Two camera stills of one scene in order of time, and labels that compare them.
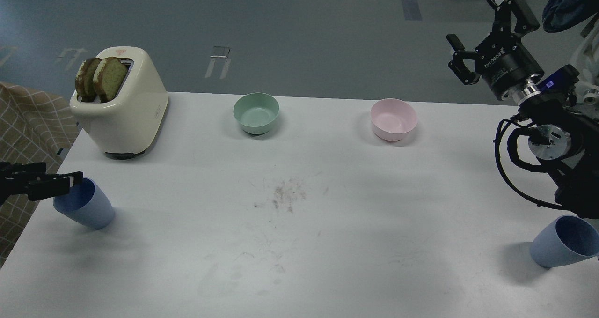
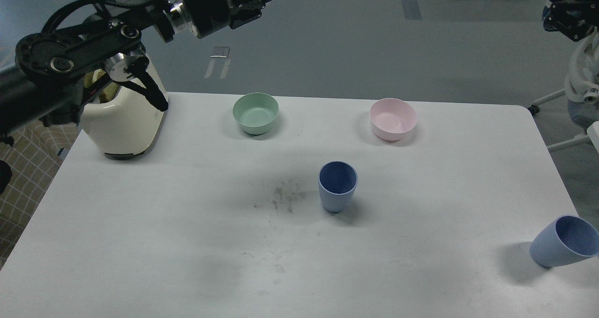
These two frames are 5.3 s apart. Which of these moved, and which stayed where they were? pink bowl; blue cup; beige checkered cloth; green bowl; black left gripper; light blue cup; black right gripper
Moved: black right gripper; blue cup; black left gripper
Stayed: light blue cup; beige checkered cloth; green bowl; pink bowl
